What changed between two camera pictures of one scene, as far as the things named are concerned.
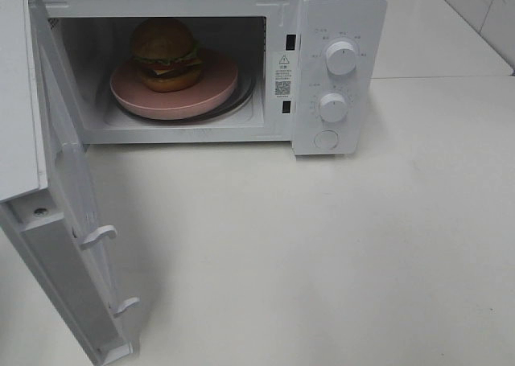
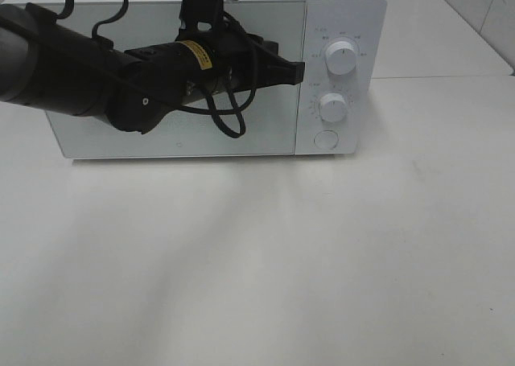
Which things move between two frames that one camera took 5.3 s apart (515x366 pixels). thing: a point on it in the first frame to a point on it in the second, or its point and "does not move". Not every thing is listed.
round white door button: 327,138 does not move
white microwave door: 49,216 to 272,117
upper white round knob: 341,58 does not move
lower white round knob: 333,108 does not move
